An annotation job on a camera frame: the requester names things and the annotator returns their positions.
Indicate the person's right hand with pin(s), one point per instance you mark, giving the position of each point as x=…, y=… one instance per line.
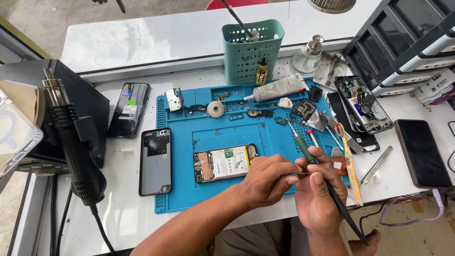
x=320, y=206

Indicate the person's left hand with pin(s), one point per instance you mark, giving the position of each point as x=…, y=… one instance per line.
x=266, y=181

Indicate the green black soldering iron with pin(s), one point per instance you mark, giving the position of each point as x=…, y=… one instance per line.
x=305, y=147

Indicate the opened phone with battery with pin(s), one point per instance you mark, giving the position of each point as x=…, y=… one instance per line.
x=225, y=163

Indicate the orange toothbrush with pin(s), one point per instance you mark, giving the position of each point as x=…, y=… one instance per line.
x=351, y=163

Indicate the person's grey shorts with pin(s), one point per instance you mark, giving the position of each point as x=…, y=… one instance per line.
x=256, y=238

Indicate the person's foot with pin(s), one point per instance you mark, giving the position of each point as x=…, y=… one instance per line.
x=366, y=245

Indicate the metal tweezers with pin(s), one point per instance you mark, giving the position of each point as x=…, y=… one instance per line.
x=375, y=166

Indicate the black phone speaker part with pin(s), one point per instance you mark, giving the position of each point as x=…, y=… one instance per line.
x=261, y=113

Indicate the metal spatula blade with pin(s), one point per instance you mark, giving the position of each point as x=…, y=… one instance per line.
x=353, y=145

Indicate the black sim tray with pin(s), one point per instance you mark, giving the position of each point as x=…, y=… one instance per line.
x=236, y=117

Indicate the silver metal shield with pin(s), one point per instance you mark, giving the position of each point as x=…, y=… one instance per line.
x=316, y=121

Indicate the white tissue wad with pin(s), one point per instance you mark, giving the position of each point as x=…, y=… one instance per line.
x=285, y=103

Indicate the blue silicone repair mat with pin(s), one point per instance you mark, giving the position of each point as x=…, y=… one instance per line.
x=185, y=167

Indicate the white tape roll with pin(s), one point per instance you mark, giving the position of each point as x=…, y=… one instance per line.
x=215, y=109

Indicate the white glue tube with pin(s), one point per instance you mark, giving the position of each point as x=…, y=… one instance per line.
x=279, y=88

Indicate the small black plastic cover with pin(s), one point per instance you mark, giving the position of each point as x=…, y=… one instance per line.
x=315, y=94

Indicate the black yellow glue bottle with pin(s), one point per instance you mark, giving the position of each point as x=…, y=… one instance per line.
x=261, y=74

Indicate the grey phone back cover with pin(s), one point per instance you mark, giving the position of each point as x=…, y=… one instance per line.
x=155, y=163

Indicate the black smartphone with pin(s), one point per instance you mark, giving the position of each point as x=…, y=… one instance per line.
x=423, y=153

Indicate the white phone board cover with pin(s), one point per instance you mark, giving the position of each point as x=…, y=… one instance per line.
x=174, y=99

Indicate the glass alcohol dispenser bottle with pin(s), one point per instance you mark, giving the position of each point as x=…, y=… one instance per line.
x=306, y=58

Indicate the metal clamp on plastic sheet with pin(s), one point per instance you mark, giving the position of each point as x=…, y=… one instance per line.
x=330, y=69

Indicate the teal perforated plastic basket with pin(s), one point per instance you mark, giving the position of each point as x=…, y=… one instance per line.
x=245, y=53

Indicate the small white plastic cylinder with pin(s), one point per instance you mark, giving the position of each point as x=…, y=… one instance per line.
x=126, y=151

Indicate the dark phone with stickers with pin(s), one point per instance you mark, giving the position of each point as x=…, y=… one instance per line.
x=128, y=110

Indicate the black brush with metal ferrule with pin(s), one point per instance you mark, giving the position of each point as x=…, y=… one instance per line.
x=237, y=18

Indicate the white printed packet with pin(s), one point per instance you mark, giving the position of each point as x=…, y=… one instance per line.
x=435, y=87

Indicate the red plastic chair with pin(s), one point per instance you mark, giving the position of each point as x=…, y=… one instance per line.
x=234, y=3

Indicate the black drawer cabinet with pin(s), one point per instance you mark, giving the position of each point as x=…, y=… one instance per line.
x=398, y=39

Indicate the metal fan grille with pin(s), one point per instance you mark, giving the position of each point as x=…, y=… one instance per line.
x=332, y=5

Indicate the black rework station box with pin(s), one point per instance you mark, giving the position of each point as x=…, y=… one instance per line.
x=90, y=103

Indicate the black hot air gun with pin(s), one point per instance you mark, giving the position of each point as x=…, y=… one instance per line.
x=76, y=149

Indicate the clear phone case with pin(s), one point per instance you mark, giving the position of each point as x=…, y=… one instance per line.
x=16, y=135

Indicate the brown cardboard piece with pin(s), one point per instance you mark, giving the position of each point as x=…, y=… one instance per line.
x=19, y=99

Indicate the disassembled phone frame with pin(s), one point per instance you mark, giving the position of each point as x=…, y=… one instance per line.
x=366, y=106

